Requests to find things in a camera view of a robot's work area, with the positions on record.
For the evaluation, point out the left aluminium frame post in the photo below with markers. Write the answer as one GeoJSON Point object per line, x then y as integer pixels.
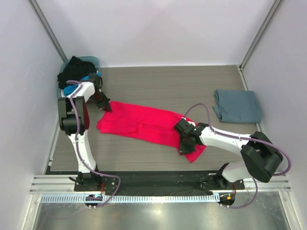
{"type": "Point", "coordinates": [44, 22]}

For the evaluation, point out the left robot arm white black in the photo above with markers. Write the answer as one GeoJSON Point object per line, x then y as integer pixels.
{"type": "Point", "coordinates": [74, 121]}

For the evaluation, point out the bright blue t shirt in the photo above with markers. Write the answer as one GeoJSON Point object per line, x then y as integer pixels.
{"type": "Point", "coordinates": [72, 87]}

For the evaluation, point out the aluminium frame post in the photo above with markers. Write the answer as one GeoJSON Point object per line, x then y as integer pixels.
{"type": "Point", "coordinates": [44, 22]}
{"type": "Point", "coordinates": [260, 33]}

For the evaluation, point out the white slotted cable duct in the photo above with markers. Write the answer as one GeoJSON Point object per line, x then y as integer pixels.
{"type": "Point", "coordinates": [91, 199]}

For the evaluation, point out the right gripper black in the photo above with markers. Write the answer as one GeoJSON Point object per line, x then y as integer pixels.
{"type": "Point", "coordinates": [183, 149]}

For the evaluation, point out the right aluminium frame post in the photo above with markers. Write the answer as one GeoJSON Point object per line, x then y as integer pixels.
{"type": "Point", "coordinates": [260, 33]}

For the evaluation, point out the aluminium front rail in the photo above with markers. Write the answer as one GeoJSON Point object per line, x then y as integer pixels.
{"type": "Point", "coordinates": [61, 184]}

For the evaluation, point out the black t shirt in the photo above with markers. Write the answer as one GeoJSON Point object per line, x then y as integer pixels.
{"type": "Point", "coordinates": [75, 70]}

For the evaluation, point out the grey blue t shirt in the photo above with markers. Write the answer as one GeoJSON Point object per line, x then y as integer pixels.
{"type": "Point", "coordinates": [240, 107]}

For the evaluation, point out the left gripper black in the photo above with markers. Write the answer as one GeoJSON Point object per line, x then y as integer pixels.
{"type": "Point", "coordinates": [105, 106]}

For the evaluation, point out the teal plastic laundry basket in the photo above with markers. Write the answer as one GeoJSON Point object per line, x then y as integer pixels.
{"type": "Point", "coordinates": [91, 59]}

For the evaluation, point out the pink red t shirt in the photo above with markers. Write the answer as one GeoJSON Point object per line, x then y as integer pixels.
{"type": "Point", "coordinates": [141, 122]}

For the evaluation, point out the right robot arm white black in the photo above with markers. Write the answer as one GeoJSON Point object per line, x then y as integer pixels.
{"type": "Point", "coordinates": [260, 159]}

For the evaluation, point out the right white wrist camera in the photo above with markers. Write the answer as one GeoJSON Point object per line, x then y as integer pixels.
{"type": "Point", "coordinates": [189, 121]}

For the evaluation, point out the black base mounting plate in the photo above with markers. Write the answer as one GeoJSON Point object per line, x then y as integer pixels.
{"type": "Point", "coordinates": [148, 182]}

